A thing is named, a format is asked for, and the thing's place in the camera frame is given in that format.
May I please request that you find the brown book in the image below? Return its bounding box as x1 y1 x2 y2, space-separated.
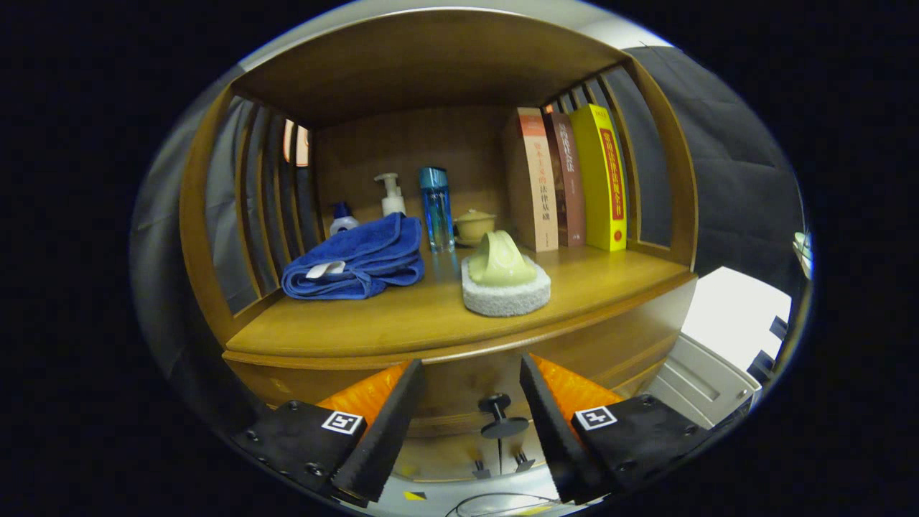
544 111 587 248

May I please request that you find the white pump bottle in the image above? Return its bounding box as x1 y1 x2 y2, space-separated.
373 172 407 218

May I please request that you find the black drawer knob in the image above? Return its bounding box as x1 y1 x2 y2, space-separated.
477 393 531 440

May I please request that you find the yellow book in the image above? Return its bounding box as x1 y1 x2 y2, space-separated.
569 104 628 252

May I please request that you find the wooden cabinet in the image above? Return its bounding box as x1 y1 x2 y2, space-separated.
178 9 701 483

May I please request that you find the beige book with orange band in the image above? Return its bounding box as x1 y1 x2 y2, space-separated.
503 108 559 253

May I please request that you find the white drawer unit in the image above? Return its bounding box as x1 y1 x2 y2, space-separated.
641 267 792 432

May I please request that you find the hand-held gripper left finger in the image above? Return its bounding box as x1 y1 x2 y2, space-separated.
228 359 426 508

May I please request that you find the black floor cable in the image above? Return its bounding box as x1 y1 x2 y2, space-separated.
445 493 561 517

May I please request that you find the blue folded towel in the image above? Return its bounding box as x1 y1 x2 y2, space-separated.
281 212 426 301

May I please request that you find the small white bottle blue cap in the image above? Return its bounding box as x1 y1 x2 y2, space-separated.
329 202 360 236

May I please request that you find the white power strip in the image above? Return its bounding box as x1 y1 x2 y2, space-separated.
793 231 813 281

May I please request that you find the wooden drawer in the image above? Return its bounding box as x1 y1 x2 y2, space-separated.
224 279 699 440

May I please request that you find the yellow lidded tea cup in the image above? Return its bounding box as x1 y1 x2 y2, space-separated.
454 209 498 248

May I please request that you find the tall blue glass bottle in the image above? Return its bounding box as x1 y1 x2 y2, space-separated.
419 167 456 253

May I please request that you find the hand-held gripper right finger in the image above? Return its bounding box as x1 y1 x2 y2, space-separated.
518 352 719 505

